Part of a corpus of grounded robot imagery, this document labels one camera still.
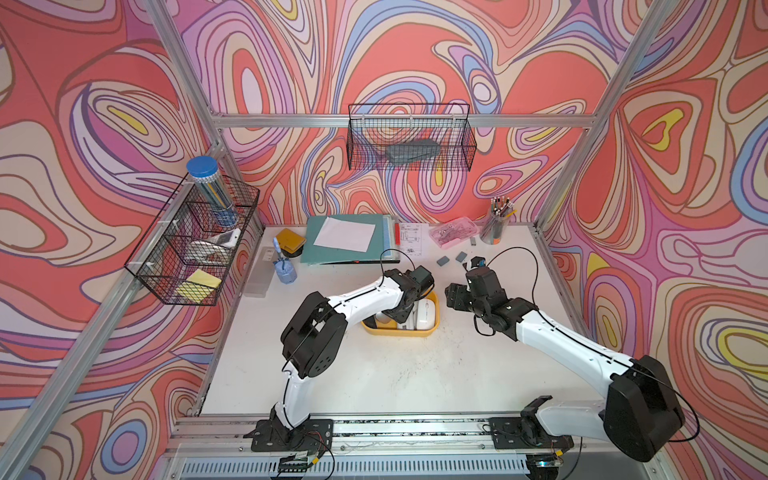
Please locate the white mouse in box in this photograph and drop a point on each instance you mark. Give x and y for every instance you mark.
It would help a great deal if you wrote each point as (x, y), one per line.
(425, 315)

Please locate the yellow-brown wallet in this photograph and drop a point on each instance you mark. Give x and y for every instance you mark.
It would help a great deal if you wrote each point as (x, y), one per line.
(291, 243)

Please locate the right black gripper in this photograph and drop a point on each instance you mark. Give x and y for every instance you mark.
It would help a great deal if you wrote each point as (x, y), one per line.
(455, 294)

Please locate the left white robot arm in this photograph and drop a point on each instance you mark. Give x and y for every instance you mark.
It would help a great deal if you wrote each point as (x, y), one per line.
(311, 342)

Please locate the black wire wall basket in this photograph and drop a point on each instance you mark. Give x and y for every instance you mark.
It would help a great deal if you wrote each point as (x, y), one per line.
(410, 136)

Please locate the printed instruction sheet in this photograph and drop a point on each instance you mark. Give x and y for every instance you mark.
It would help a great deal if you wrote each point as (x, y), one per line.
(411, 239)

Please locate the blue glue bottle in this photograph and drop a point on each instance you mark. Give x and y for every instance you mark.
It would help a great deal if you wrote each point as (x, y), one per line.
(284, 269)

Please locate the pink transparent clip box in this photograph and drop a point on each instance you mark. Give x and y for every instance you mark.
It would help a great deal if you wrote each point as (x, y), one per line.
(453, 232)

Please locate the yellow sticky note pad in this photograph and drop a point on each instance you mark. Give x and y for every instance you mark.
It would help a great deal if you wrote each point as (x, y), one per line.
(198, 287)

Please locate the white paper sheet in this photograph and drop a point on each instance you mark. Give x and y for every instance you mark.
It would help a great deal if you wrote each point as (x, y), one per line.
(344, 235)

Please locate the yellow storage box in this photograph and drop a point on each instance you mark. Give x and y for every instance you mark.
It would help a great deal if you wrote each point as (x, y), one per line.
(382, 325)

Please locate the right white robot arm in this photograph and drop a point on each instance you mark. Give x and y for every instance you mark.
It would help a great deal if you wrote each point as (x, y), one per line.
(639, 411)

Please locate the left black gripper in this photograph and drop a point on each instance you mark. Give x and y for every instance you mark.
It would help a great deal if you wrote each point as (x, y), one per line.
(403, 316)

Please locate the dark eraser in basket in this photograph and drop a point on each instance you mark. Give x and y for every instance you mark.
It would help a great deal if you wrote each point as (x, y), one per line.
(412, 151)

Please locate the green folder stack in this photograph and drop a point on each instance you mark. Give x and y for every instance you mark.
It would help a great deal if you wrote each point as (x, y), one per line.
(381, 248)

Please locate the black wire side basket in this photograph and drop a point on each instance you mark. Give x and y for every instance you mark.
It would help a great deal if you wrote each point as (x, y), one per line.
(185, 237)

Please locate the blue-lid pencil jar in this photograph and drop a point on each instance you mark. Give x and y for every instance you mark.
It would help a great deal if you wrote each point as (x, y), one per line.
(204, 171)

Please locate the pen cup with pens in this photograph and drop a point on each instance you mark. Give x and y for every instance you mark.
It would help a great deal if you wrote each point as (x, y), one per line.
(500, 212)

